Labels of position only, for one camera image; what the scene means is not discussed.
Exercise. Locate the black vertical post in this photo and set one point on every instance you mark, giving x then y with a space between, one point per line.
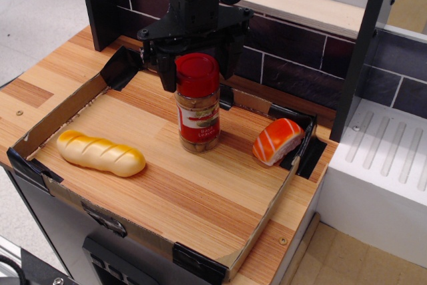
347 103

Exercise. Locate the wooden shelf board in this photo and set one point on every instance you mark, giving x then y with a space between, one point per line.
324 15

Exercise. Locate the basil leaves bottle red lid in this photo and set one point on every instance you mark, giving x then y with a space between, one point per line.
198 102

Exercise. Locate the white toy sink unit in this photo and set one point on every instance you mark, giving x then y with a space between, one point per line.
375 186

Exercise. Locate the toy salmon nigiri sushi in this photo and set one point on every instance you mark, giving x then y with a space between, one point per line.
277 140

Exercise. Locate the black left side panel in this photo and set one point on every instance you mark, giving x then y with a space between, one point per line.
104 22

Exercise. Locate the brass screw front right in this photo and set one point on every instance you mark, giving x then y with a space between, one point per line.
283 241

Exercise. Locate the toy bread loaf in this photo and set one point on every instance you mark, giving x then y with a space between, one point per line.
100 154

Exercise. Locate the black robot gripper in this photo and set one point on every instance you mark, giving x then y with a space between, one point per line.
195 25

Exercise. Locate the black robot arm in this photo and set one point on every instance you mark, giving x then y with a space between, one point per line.
193 25

